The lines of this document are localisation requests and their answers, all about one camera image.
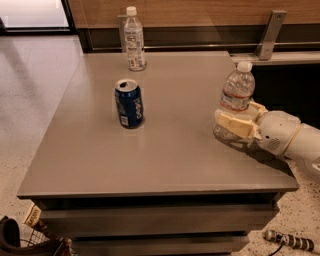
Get blue Pepsi can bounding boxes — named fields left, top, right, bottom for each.
left=114, top=79, right=144, bottom=128

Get black white patterned handle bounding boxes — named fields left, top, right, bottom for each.
left=264, top=230, right=320, bottom=253

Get wire basket with bag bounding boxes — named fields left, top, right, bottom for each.
left=0, top=216, right=74, bottom=256

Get clear crinkled water bottle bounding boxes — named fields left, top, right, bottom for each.
left=213, top=60, right=256, bottom=145

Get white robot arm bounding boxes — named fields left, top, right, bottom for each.
left=214, top=101, right=320, bottom=182

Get metal angled bracket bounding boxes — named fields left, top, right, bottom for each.
left=255, top=10, right=287, bottom=61

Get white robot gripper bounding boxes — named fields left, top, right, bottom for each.
left=215, top=101, right=301, bottom=156

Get tan paper label tag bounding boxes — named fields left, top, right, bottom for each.
left=24, top=204, right=41, bottom=228

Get tall clear labelled bottle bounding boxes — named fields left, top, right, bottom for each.
left=124, top=6, right=146, bottom=71

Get grey low side shelf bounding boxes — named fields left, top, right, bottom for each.
left=231, top=51, right=320, bottom=66

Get grey drawer cabinet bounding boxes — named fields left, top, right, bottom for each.
left=18, top=52, right=298, bottom=256

